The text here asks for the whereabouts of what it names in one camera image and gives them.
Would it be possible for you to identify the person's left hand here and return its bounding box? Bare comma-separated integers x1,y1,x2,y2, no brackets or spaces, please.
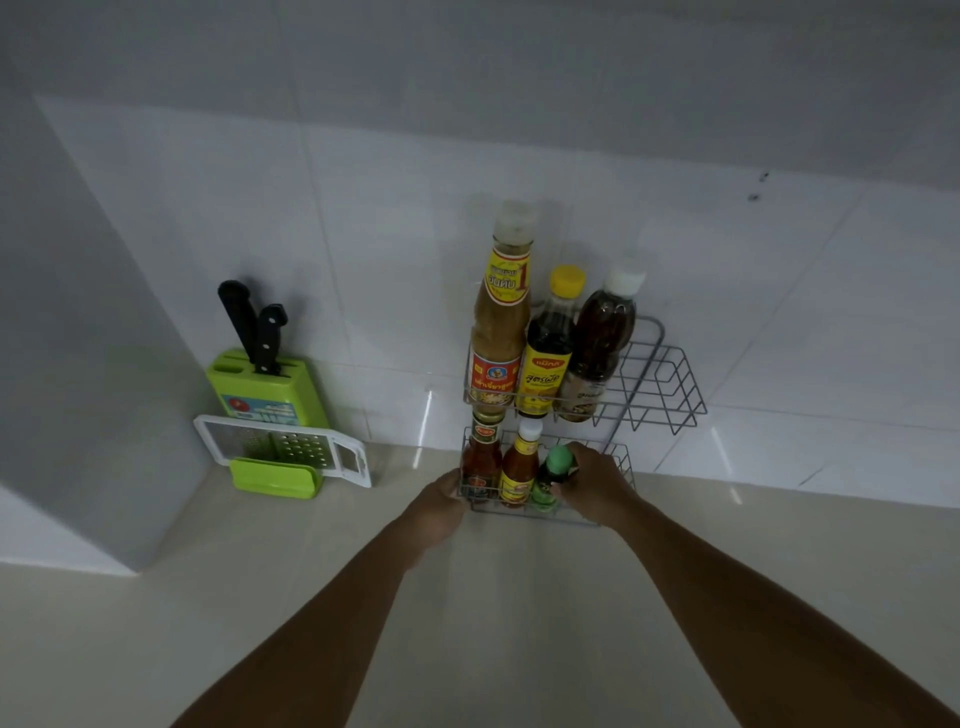
399,469,471,555

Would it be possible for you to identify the person's right hand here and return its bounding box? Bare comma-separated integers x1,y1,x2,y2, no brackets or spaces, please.
558,441,640,531

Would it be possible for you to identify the grey two-tier wire rack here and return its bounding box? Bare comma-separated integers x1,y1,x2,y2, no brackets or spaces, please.
457,315,708,528

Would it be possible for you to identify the person's right forearm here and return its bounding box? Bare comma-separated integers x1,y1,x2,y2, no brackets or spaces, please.
611,496,960,728

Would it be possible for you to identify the person's left forearm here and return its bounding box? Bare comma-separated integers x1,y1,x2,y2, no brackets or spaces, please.
169,517,429,728

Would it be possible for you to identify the small green cap bottle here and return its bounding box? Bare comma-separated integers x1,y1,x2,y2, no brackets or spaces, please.
529,444,579,513

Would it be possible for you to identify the red sauce bottle dark cap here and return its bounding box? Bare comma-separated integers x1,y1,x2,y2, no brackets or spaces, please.
460,414,506,501

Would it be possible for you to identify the small orange sauce bottle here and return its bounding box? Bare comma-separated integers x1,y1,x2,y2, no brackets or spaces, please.
497,417,544,509

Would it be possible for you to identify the dark sauce bottle yellow cap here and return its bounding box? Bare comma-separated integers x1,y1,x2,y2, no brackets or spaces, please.
515,264,588,420

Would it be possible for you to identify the brown sauce bottle white cap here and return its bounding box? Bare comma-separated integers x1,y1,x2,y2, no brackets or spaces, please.
558,258,648,424

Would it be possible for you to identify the white plastic grater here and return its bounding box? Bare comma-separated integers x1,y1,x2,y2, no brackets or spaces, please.
192,414,373,490

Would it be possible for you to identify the tall light brown sauce bottle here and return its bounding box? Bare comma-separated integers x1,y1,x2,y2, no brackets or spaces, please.
468,200,538,423

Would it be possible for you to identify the green plastic grater holder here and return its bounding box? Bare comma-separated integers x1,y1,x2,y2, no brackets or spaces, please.
228,456,325,501

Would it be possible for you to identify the green knife block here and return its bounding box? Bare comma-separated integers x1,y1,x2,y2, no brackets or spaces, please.
205,348,331,430

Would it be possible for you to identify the small black handled knife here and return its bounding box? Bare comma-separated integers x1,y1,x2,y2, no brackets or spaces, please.
252,303,290,378

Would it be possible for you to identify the large black handled knife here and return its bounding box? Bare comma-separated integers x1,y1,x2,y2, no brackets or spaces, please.
217,279,261,363

